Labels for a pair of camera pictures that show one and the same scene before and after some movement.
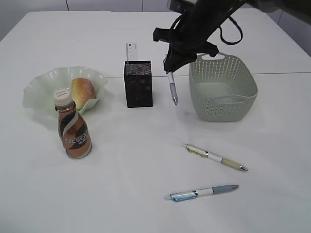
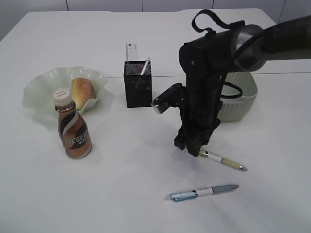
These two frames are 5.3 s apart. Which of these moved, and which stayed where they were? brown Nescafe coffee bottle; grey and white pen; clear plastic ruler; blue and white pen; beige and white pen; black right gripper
Moved: black right gripper; grey and white pen
Stayed: blue and white pen; clear plastic ruler; beige and white pen; brown Nescafe coffee bottle
